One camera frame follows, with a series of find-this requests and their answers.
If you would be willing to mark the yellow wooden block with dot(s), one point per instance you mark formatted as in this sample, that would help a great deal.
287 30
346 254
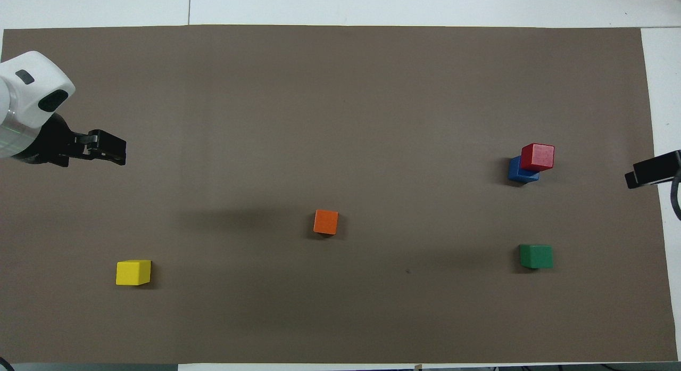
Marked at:
133 272

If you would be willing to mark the green wooden block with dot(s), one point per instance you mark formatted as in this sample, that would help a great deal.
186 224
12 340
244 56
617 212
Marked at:
536 256

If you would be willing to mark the orange wooden block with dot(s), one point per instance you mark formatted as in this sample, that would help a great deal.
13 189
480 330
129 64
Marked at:
325 222

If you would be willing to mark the blue wooden block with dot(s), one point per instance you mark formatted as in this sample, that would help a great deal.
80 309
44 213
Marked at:
516 171

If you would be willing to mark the brown paper mat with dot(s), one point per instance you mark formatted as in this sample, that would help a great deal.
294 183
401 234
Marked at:
340 121

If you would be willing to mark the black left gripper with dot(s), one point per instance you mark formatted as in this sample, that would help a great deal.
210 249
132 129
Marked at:
50 142

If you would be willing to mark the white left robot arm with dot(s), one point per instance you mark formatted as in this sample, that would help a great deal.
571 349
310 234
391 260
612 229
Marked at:
26 94

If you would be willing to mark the red wooden block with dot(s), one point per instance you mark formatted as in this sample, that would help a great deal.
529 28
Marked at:
537 157

